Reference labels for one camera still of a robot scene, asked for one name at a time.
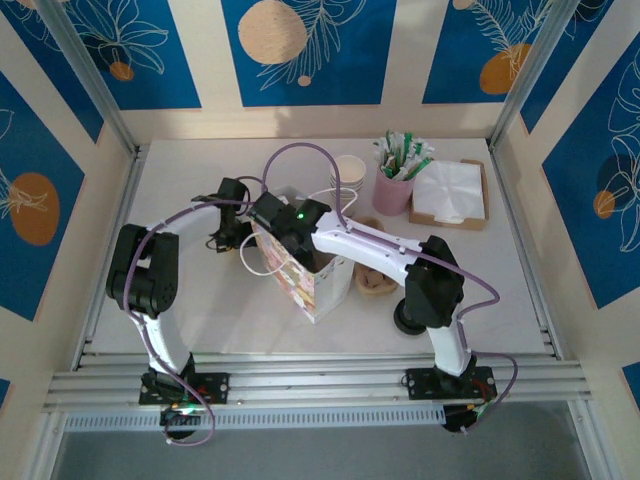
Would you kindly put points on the white cartoon print gift bag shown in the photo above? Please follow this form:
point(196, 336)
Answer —
point(305, 292)

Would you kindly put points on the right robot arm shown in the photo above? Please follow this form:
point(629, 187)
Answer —
point(370, 245)

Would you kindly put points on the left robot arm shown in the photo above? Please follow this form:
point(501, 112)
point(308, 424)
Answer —
point(167, 345)

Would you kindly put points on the white paper cup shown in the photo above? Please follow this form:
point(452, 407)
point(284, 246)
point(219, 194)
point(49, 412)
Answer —
point(350, 206)
point(352, 192)
point(352, 200)
point(352, 188)
point(350, 167)
point(352, 196)

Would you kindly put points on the brown pulp cup carrier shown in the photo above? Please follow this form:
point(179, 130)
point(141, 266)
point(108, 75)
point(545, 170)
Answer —
point(375, 287)

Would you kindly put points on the pink cylindrical holder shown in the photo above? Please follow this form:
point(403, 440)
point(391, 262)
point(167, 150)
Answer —
point(392, 197)

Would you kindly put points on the green white wrapped straw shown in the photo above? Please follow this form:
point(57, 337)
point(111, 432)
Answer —
point(415, 169)
point(407, 140)
point(425, 149)
point(388, 140)
point(380, 152)

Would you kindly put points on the brown napkin tray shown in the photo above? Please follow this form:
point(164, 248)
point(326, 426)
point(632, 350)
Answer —
point(450, 226)

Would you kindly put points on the white paper napkin stack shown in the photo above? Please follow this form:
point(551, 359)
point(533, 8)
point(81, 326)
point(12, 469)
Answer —
point(450, 190)

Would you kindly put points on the black electronics board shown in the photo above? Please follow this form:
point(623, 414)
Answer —
point(457, 422)
point(175, 422)

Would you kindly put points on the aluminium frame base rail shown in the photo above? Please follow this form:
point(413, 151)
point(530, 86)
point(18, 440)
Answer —
point(310, 380)

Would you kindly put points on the aluminium frame post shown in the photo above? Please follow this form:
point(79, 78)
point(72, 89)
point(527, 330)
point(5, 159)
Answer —
point(535, 75)
point(91, 75)

